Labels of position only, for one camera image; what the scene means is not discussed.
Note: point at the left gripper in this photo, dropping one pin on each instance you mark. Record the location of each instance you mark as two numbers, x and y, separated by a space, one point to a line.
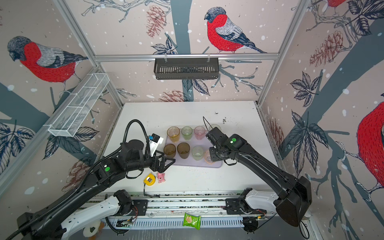
162 167

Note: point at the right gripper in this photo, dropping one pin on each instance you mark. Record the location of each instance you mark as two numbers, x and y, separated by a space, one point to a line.
213 157

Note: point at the pink textured glass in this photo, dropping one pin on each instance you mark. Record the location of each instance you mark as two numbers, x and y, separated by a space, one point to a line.
207 157

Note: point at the brown textured glass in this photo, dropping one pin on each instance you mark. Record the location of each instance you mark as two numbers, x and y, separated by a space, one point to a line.
170 150

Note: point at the light green textured glass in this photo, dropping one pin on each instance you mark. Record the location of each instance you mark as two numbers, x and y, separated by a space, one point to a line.
198 153

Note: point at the olive brown glass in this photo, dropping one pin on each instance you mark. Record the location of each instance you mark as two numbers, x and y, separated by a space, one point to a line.
183 150

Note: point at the lilac plastic tray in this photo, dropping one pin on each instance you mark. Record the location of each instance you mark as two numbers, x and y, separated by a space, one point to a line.
190 162

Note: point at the pale green frosted glass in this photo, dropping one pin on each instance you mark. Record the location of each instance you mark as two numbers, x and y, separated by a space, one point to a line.
211 127

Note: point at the pink clear glass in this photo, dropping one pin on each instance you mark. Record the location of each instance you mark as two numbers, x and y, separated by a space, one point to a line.
200 132

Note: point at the yellow clear glass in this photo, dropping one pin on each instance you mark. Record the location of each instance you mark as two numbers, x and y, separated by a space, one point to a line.
173 134

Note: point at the green clear glass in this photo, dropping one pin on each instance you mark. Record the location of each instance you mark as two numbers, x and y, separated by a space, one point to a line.
187 133

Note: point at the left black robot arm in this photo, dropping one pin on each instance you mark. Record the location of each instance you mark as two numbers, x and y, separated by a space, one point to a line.
62 218

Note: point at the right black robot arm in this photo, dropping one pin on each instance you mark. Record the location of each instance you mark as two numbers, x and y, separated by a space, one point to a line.
294 194

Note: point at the pink toy figure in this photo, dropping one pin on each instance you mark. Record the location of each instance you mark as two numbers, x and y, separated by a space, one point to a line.
161 177

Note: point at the yellow tape measure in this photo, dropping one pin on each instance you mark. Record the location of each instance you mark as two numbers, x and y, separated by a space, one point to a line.
150 179

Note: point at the green snack packet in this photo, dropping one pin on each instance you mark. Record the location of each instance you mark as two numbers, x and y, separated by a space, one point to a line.
192 221

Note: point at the plush toy dog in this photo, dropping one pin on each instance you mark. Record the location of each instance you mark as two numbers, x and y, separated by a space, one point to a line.
93 230

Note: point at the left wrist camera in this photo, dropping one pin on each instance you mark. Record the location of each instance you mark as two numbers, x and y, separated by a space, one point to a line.
154 142

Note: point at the aluminium rail frame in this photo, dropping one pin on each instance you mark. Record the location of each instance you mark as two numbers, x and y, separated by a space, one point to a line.
168 212

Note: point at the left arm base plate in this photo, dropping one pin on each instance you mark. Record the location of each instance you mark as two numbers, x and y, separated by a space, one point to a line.
138 208

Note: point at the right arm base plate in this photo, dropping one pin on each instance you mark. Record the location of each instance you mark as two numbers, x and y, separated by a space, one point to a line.
239 207

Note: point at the black wall basket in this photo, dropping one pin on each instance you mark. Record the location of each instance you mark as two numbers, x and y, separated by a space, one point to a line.
187 69

